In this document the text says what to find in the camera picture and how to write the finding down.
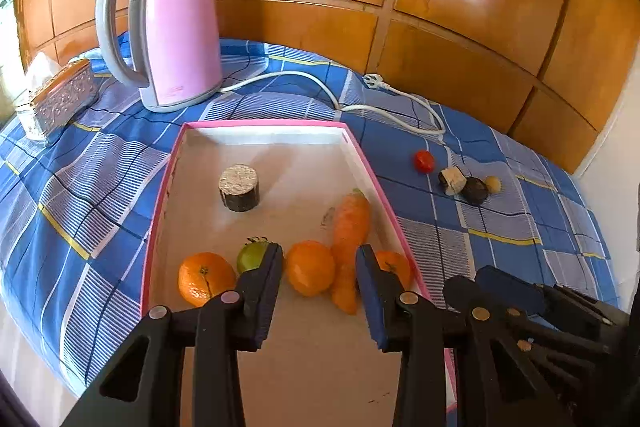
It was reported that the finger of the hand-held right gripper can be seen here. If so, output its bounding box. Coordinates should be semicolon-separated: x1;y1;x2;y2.
502;307;615;390
475;266;631;328

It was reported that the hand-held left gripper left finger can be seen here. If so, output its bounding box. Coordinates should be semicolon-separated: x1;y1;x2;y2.
75;243;285;427

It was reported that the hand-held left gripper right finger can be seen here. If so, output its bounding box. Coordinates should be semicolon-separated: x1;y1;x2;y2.
356;244;576;427

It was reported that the green tomato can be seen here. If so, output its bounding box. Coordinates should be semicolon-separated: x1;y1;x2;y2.
236;236;271;275

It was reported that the large orange with stem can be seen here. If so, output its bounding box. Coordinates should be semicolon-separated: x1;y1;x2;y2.
178;252;237;308

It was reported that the carrot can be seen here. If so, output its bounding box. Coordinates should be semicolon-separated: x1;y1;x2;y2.
330;188;372;314

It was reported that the pink-edged white tray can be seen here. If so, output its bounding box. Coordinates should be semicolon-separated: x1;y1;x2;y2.
139;119;458;427

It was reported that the large eggplant piece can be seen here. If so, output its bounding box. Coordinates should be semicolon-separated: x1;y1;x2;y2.
218;164;262;212

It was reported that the dark round fruit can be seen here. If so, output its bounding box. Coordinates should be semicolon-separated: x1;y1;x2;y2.
460;177;490;206

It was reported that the small pale eggplant piece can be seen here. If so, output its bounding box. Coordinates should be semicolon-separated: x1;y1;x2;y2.
438;167;467;195

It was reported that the red cherry tomato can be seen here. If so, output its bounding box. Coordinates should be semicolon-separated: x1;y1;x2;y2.
413;150;436;174

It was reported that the blue checked blanket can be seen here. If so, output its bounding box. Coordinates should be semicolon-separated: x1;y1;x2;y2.
0;29;618;427

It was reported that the silver embossed tissue box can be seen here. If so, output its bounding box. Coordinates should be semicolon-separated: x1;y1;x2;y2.
15;53;98;142

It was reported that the pink electric kettle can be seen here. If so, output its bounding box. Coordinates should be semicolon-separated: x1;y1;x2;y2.
95;0;223;114

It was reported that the window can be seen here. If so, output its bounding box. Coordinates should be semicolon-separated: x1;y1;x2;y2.
0;0;21;118

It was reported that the white kettle power cord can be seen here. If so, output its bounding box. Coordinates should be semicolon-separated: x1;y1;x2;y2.
218;72;447;136

